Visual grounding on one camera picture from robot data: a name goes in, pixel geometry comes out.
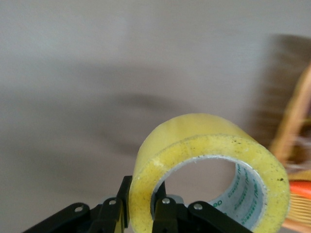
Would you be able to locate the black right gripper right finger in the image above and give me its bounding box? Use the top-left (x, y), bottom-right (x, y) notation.
top-left (152, 184), bottom-right (234, 233)

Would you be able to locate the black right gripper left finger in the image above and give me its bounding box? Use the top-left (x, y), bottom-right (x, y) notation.
top-left (23, 176), bottom-right (134, 233)

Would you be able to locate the yellow clear packing tape roll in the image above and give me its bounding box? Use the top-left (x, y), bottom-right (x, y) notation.
top-left (127, 113), bottom-right (291, 233)

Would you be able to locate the yellow woven tray orange rim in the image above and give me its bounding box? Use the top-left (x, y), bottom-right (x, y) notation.
top-left (269, 62), bottom-right (311, 232)

